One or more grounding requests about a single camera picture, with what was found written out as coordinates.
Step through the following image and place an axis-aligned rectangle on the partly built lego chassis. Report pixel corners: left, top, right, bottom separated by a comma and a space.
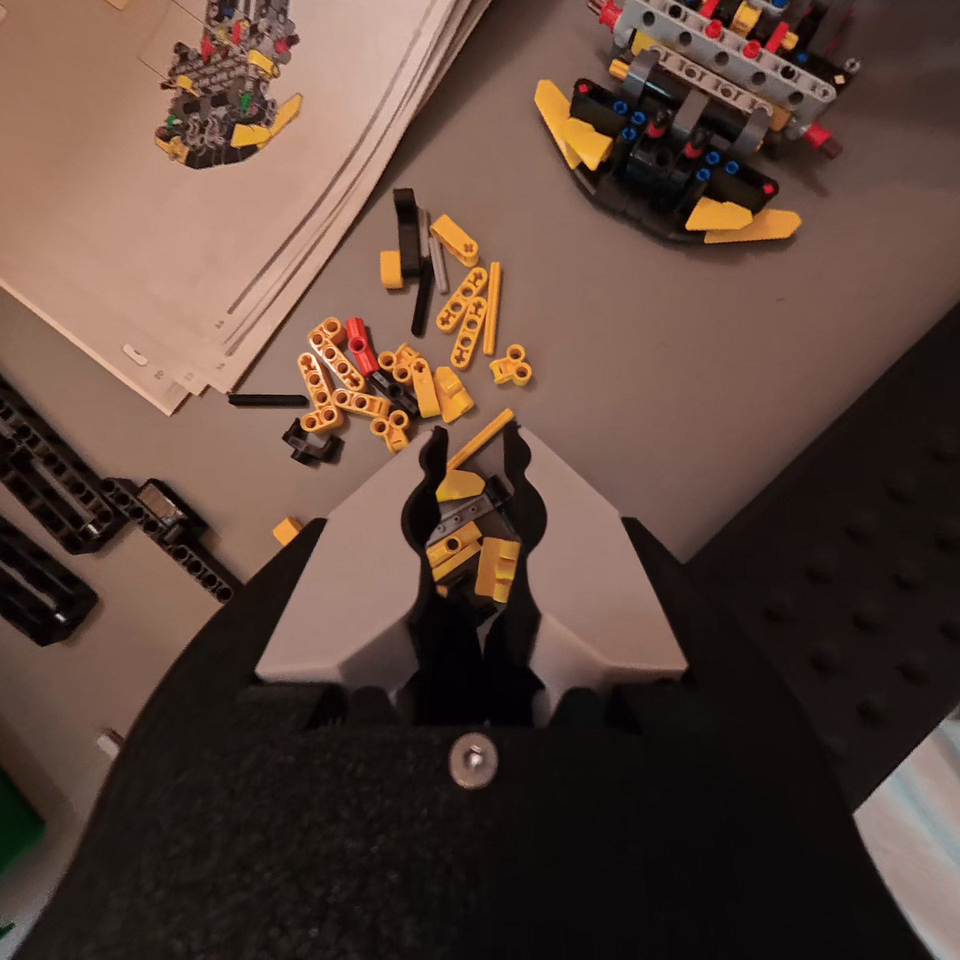
532, 0, 865, 249

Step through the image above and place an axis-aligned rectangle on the lego instruction booklet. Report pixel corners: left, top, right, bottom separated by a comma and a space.
0, 0, 496, 419

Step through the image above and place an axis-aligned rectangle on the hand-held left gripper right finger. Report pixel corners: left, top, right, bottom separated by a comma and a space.
498, 423, 690, 725

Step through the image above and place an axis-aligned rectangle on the black long lego beam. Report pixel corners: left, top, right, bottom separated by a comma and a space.
101, 478, 239, 606

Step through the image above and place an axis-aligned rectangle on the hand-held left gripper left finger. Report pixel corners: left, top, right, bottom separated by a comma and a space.
255, 426, 453, 699

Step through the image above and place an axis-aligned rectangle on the pile of yellow Lego pieces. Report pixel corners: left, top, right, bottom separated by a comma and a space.
227, 187, 537, 610

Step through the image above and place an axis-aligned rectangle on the black dimpled cloth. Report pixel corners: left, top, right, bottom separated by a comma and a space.
678, 300, 960, 815

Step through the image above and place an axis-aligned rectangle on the black lego frame piece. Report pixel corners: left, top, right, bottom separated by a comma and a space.
0, 375, 130, 558
0, 513, 100, 648

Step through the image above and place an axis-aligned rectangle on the green plastic bin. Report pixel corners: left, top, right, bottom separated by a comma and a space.
0, 768, 48, 880

